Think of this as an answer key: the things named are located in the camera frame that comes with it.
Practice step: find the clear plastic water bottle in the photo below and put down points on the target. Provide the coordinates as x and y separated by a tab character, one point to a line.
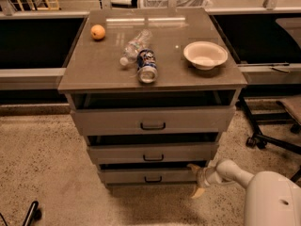
135	46

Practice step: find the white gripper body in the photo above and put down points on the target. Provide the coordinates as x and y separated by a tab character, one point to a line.
202	177

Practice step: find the black chair leg with caster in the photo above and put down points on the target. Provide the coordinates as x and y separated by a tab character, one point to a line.
33	214

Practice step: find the wire mesh basket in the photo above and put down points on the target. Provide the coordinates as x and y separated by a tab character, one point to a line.
174	3

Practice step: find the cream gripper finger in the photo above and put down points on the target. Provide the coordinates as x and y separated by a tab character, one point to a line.
194	168
197	192

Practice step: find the grey drawer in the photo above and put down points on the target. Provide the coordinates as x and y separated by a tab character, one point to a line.
147	176
152	153
142	121

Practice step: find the grey middle drawer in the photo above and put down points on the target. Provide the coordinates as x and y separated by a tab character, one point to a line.
152	153

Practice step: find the grey drawer cabinet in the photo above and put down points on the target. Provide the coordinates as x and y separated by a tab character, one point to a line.
95	79

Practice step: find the orange fruit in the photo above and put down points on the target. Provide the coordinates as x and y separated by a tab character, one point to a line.
97	32

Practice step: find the grey bottom drawer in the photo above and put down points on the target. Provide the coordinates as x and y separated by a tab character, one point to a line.
147	176

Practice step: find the white paper bowl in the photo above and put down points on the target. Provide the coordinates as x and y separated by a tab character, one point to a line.
205	55

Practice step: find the grey top drawer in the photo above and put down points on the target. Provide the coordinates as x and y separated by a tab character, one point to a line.
142	121

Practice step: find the blue soda can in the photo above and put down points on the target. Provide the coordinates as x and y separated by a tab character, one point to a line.
146	66

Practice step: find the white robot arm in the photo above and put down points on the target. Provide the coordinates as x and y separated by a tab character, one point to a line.
271	199

